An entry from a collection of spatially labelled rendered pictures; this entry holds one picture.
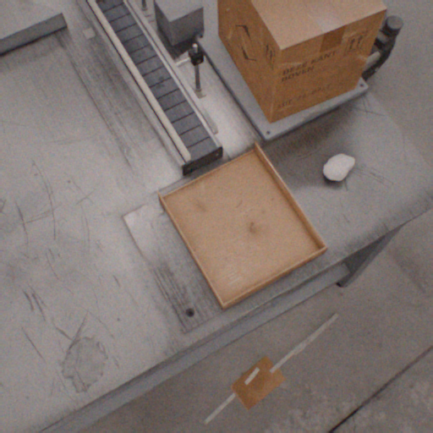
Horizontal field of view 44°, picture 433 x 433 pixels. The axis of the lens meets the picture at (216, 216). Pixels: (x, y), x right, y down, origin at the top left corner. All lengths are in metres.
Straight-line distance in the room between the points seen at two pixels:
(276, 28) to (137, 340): 0.69
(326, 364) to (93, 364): 1.05
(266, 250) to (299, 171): 0.22
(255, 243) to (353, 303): 0.93
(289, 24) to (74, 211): 0.62
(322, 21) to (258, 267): 0.52
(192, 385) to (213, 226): 0.88
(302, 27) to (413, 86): 1.47
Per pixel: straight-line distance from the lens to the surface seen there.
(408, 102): 2.49
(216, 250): 1.17
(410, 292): 2.13
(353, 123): 1.36
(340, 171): 1.25
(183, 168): 1.22
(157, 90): 1.32
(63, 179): 1.30
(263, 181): 1.24
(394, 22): 2.29
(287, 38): 1.10
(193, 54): 1.26
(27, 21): 1.53
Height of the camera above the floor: 1.95
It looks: 68 degrees down
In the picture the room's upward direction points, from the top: 2 degrees counter-clockwise
